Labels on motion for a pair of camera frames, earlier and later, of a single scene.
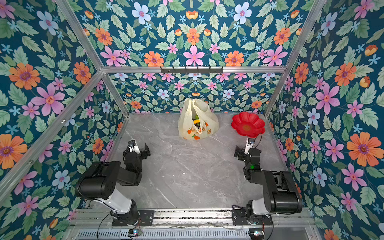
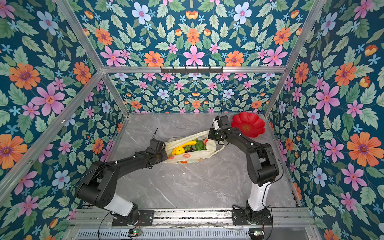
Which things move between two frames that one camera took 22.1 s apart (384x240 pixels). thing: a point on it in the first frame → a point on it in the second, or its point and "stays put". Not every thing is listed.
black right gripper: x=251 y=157 → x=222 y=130
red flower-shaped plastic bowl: x=247 y=124 stays put
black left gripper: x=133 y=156 → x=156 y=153
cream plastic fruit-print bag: x=209 y=122 → x=191 y=147
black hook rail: x=163 y=71 stays put
